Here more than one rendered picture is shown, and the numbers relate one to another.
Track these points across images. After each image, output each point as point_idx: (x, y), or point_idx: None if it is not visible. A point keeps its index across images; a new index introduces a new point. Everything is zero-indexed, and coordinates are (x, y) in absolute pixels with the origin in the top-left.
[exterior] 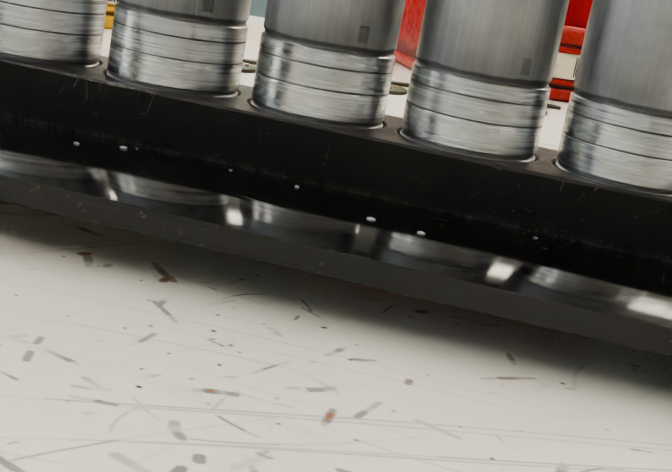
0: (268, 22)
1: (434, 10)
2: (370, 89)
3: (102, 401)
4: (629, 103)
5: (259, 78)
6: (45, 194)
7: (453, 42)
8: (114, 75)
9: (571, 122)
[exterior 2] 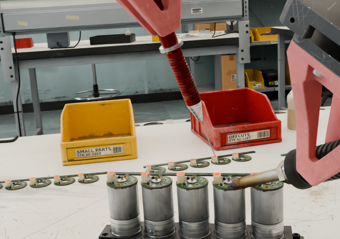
0: (179, 217)
1: (216, 209)
2: (206, 227)
3: None
4: (263, 224)
5: (180, 229)
6: None
7: (222, 216)
8: (147, 234)
9: (252, 226)
